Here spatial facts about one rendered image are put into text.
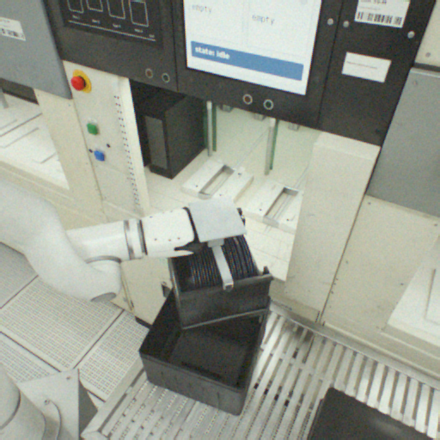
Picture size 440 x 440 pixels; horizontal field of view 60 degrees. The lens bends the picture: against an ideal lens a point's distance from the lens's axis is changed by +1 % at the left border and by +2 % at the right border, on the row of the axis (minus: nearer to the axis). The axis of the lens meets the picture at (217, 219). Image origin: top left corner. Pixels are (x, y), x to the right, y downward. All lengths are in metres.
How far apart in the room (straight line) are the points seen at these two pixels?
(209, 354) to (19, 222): 0.71
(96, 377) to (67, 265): 1.42
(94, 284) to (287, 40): 0.57
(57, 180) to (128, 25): 0.87
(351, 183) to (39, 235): 0.59
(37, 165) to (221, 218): 1.17
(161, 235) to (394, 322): 0.73
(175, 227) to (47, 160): 1.14
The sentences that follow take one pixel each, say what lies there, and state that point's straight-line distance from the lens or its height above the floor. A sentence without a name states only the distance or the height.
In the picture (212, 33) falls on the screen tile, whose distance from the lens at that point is 0.87.
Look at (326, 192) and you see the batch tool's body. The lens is 0.86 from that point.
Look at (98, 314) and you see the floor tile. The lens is 2.24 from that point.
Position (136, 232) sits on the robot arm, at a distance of 0.76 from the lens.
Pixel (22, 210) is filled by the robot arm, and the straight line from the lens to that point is 0.65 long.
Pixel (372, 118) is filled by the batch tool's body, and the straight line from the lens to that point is 0.81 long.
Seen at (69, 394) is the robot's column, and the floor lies 0.76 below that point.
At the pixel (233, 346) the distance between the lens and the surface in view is 1.19.
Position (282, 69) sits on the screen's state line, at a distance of 0.82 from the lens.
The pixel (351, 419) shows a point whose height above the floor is 0.86.
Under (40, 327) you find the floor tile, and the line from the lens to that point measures 2.30.
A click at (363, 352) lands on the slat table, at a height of 0.76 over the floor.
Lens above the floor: 1.83
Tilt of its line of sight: 44 degrees down
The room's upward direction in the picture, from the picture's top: straight up
